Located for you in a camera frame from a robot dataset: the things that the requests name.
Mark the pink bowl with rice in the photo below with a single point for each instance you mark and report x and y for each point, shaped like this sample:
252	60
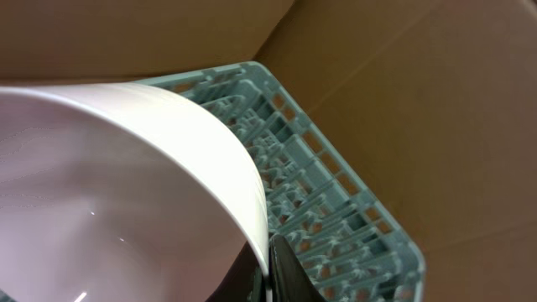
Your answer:
122	192

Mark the grey dishwasher rack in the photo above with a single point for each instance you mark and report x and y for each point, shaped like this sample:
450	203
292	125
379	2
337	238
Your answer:
347	242

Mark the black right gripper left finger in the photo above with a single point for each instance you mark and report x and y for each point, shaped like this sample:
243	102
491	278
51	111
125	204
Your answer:
243	281

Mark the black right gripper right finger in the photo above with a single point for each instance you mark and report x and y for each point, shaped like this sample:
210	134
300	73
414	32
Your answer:
288	279

